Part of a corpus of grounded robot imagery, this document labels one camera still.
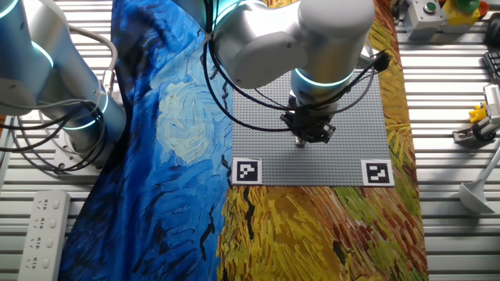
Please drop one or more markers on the yellow plastic box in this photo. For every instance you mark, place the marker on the yellow plastic box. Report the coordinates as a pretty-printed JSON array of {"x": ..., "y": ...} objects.
[{"x": 461, "y": 19}]

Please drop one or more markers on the silver clamp base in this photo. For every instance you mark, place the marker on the silver clamp base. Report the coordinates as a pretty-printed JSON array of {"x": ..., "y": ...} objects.
[{"x": 465, "y": 136}]

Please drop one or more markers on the grey green button box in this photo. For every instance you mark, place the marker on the grey green button box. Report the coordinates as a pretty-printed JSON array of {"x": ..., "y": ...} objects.
[{"x": 423, "y": 19}]

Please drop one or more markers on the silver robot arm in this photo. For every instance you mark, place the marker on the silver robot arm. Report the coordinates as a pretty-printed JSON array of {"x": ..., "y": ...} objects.
[{"x": 265, "y": 50}]

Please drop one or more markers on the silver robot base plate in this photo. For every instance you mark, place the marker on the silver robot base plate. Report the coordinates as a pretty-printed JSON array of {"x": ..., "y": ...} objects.
[{"x": 62, "y": 160}]

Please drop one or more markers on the black white ArUco marker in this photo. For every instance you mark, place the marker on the black white ArUco marker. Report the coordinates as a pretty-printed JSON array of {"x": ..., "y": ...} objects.
[
  {"x": 377, "y": 173},
  {"x": 247, "y": 171}
]

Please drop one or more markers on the Van Gogh print cloth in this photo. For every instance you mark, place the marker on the Van Gogh print cloth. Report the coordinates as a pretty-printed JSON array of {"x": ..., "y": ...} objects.
[{"x": 164, "y": 156}]

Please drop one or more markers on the black keyboard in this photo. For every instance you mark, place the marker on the black keyboard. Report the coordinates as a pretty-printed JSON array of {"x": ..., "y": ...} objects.
[{"x": 493, "y": 66}]

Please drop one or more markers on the black round object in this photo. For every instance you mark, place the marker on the black round object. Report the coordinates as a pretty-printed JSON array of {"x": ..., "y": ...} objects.
[{"x": 494, "y": 35}]

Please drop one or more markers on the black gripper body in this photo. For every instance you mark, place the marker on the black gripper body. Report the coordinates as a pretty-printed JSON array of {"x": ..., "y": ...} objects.
[{"x": 310, "y": 120}]

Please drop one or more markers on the white power strip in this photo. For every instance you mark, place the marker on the white power strip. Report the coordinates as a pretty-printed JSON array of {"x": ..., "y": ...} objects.
[{"x": 43, "y": 238}]

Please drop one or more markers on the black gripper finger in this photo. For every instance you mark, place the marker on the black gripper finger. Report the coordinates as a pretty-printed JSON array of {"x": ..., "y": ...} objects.
[
  {"x": 322, "y": 134},
  {"x": 290, "y": 123}
]

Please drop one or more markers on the small yellow toy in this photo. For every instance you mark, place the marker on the small yellow toy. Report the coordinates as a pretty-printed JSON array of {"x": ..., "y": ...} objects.
[{"x": 478, "y": 113}]

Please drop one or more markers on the grey Lego baseplate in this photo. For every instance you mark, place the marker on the grey Lego baseplate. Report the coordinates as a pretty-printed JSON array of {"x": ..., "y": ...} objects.
[{"x": 332, "y": 164}]

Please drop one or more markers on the white Lego brick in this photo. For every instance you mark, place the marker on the white Lego brick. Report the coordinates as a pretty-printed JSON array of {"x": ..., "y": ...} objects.
[{"x": 300, "y": 142}]

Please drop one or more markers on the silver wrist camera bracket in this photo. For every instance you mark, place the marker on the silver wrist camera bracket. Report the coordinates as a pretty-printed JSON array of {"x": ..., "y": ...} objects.
[{"x": 368, "y": 61}]

